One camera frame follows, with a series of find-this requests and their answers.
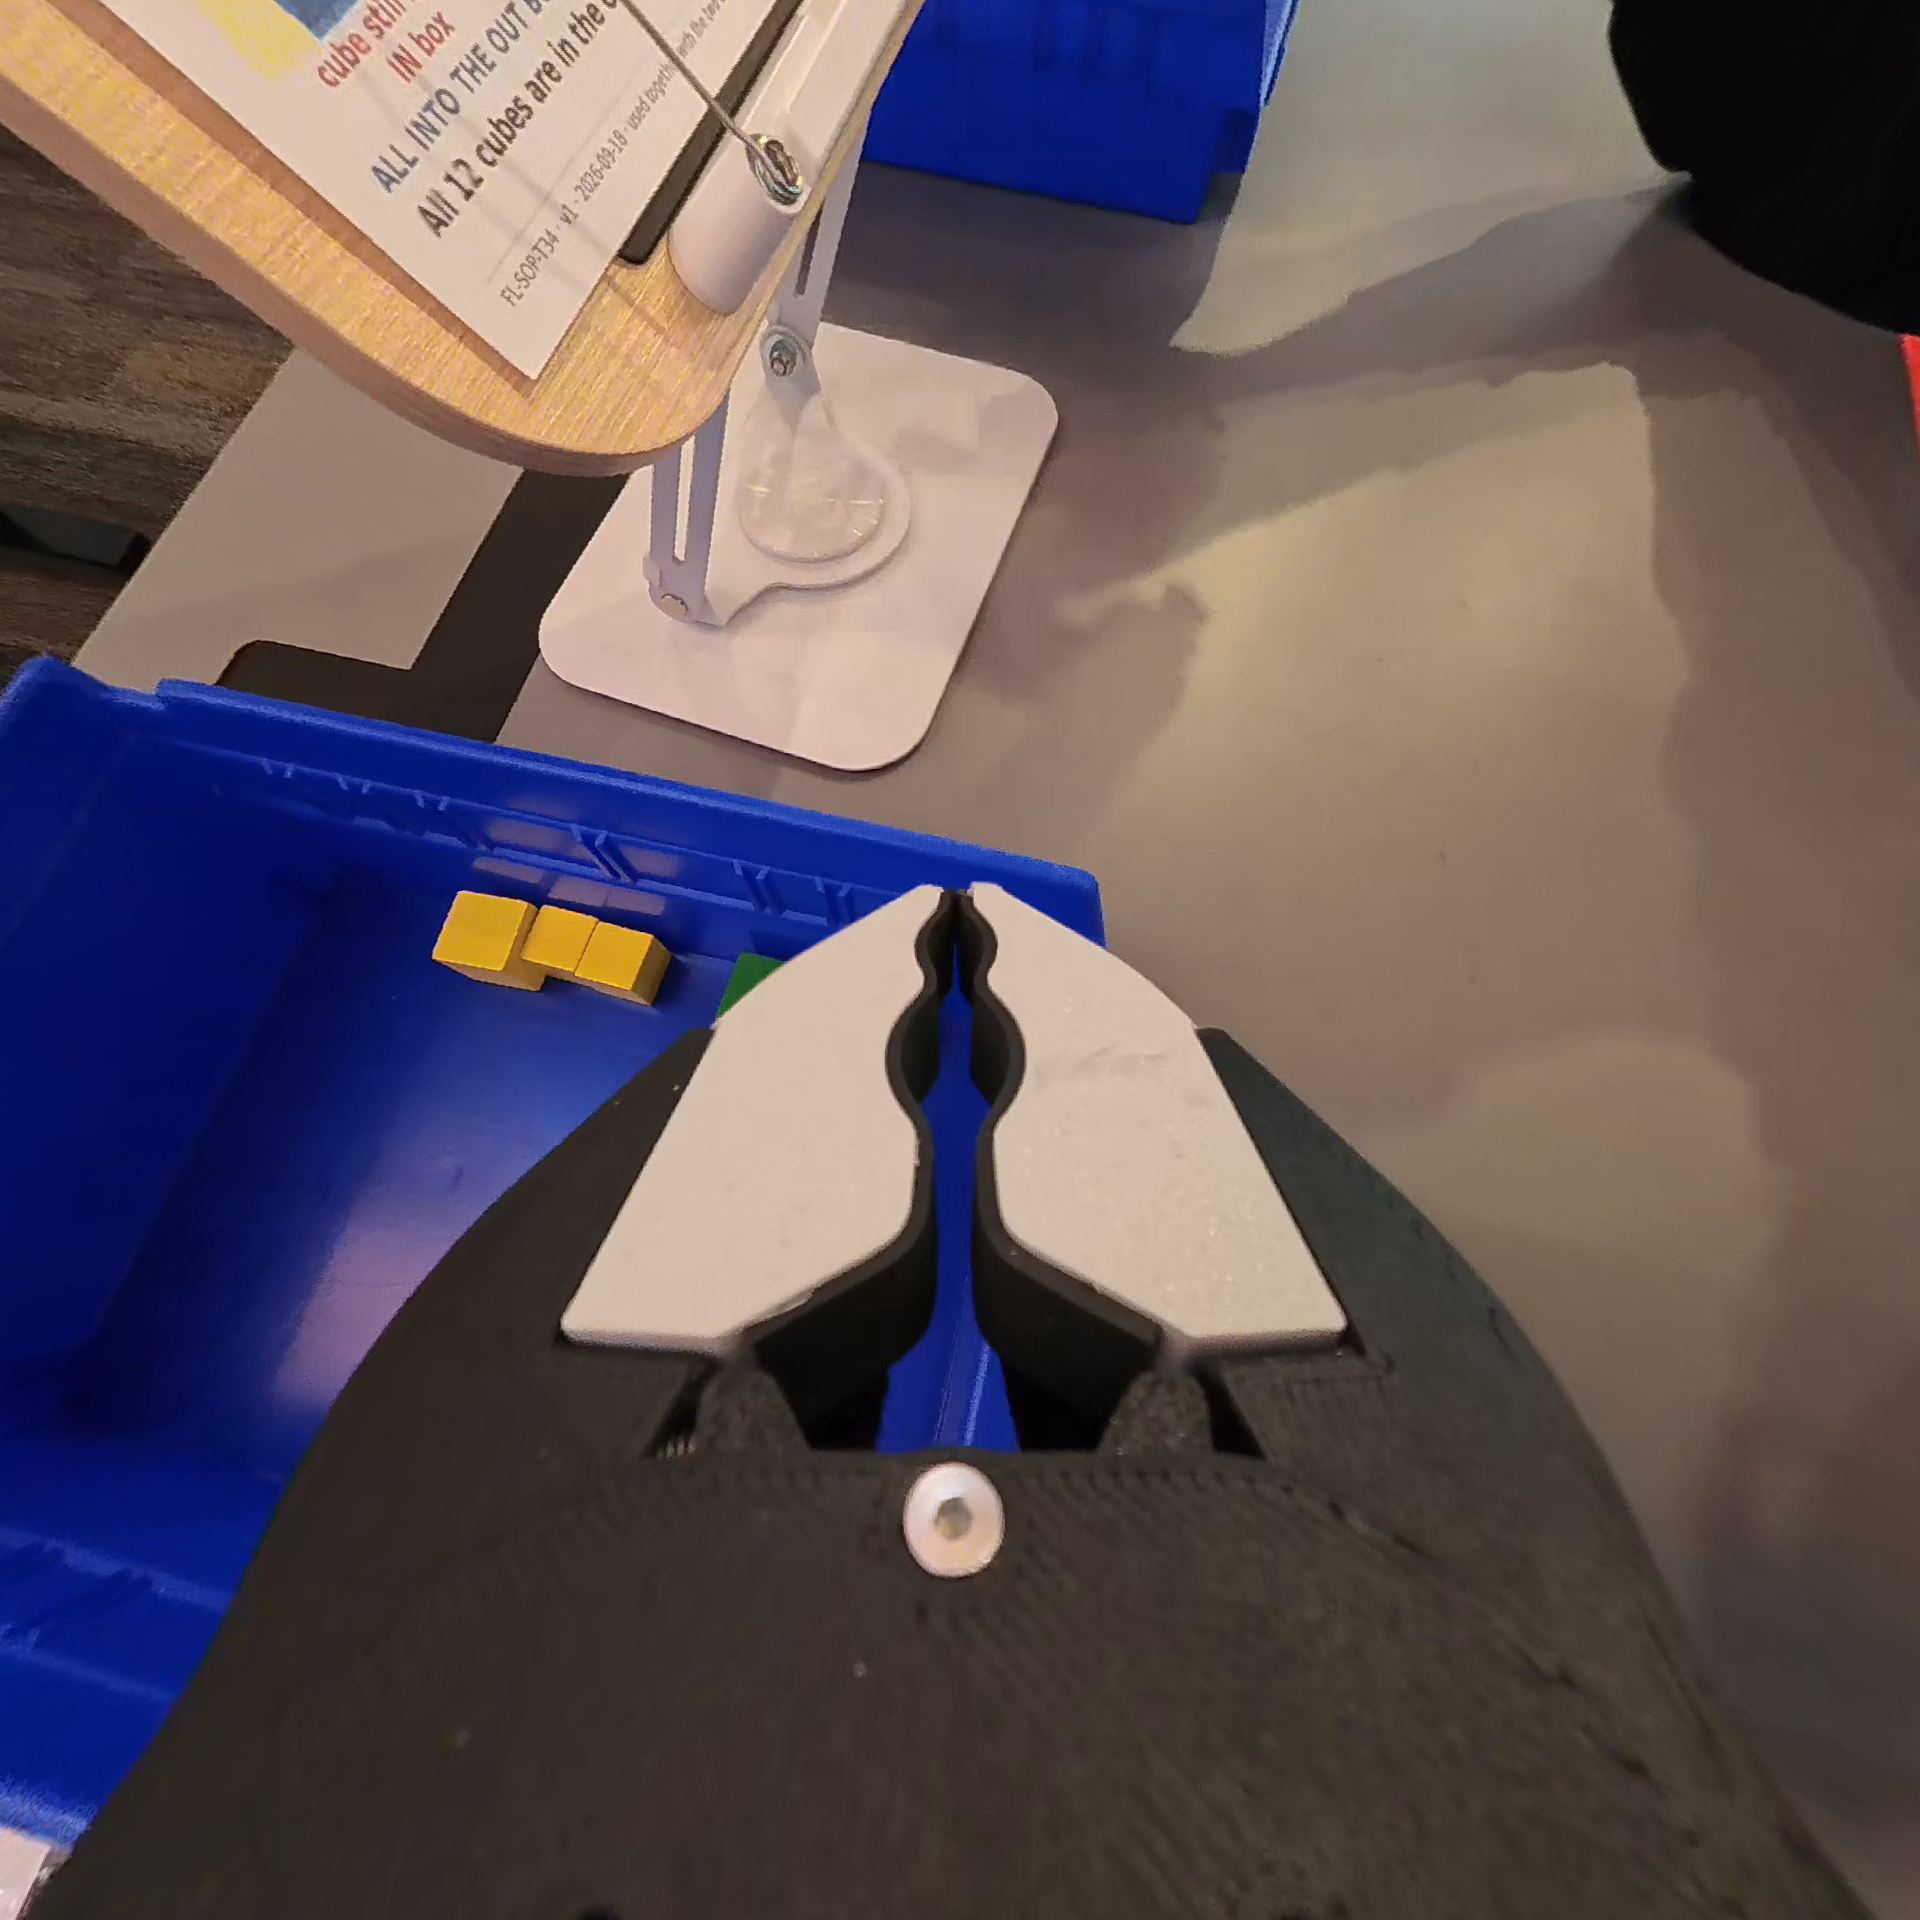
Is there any wooden document stand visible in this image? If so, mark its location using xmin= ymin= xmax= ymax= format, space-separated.
xmin=0 ymin=0 xmax=1062 ymax=774

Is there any blue plastic bin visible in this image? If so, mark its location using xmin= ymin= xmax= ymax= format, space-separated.
xmin=860 ymin=0 xmax=1300 ymax=228
xmin=0 ymin=655 xmax=1109 ymax=1863

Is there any dark cloth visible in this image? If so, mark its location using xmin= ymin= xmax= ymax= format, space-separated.
xmin=1607 ymin=0 xmax=1920 ymax=337

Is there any printed instruction sheet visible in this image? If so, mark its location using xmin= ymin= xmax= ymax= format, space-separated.
xmin=91 ymin=0 xmax=813 ymax=382

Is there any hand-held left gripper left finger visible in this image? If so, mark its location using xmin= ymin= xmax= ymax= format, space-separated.
xmin=560 ymin=886 xmax=965 ymax=1452

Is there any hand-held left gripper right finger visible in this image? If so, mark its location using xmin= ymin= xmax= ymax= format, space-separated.
xmin=960 ymin=882 xmax=1353 ymax=1452

